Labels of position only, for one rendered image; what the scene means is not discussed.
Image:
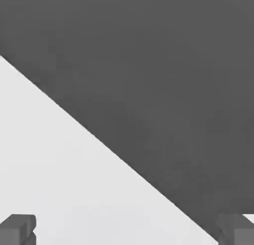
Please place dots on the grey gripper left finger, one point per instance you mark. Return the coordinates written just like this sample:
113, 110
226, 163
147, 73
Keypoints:
16, 230

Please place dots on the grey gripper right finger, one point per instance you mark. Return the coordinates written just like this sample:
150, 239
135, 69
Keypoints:
238, 232

